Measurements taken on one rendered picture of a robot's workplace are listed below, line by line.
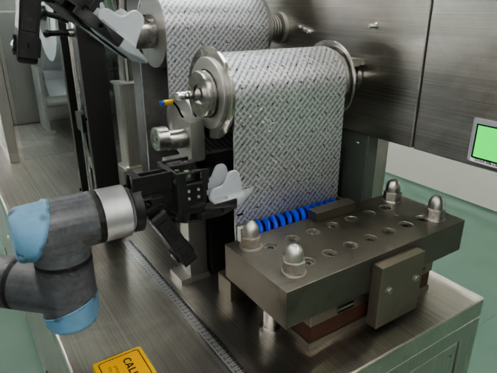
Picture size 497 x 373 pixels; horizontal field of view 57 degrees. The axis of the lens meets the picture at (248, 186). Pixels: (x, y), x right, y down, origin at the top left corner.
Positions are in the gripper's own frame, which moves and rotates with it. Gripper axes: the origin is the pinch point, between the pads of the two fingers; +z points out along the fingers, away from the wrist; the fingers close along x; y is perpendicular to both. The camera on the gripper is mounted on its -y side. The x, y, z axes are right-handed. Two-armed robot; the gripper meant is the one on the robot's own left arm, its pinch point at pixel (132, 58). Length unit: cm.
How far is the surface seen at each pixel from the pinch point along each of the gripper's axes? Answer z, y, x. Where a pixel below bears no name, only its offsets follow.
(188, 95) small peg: 10.4, 0.8, -1.1
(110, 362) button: 14.7, -37.4, -17.0
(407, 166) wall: 287, 86, 154
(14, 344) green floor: 67, -117, 120
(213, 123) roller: 15.0, -0.9, -4.6
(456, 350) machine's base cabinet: 66, -10, -34
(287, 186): 32.4, -2.4, -8.9
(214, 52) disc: 8.4, 7.9, -4.3
